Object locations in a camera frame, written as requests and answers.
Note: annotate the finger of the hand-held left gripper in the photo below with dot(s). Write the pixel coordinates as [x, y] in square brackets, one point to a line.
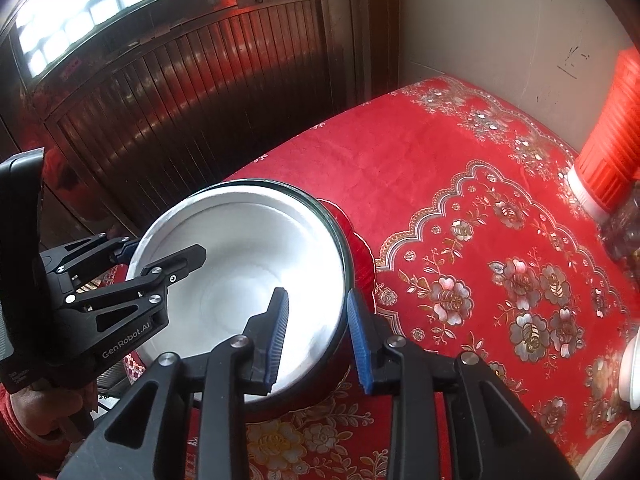
[100, 250]
[170, 265]

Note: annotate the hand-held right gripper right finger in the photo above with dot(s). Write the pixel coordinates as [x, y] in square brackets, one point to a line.
[359, 340]

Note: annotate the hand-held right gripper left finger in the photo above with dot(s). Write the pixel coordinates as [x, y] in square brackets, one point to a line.
[277, 340]

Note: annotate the dark green bowl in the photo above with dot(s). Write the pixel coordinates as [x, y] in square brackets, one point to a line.
[310, 390]

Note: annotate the large white bowl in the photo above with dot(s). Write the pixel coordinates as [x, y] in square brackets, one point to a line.
[225, 240]

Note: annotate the cream round plate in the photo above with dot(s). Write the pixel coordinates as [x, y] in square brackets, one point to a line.
[610, 445]

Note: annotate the person's left hand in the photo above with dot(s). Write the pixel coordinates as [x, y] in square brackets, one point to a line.
[40, 405]

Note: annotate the wooden slatted door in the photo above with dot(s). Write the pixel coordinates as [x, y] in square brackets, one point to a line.
[200, 85]

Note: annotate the red floral tablecloth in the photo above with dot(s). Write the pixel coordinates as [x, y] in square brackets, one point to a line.
[450, 160]

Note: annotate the grid window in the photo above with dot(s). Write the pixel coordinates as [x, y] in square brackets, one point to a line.
[100, 5]

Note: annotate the small white bowl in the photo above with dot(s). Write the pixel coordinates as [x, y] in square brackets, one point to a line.
[634, 375]

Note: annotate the clear glass pitcher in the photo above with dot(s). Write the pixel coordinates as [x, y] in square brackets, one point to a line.
[625, 230]

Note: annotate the orange ribbed thermos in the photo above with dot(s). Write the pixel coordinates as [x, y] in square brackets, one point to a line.
[615, 150]

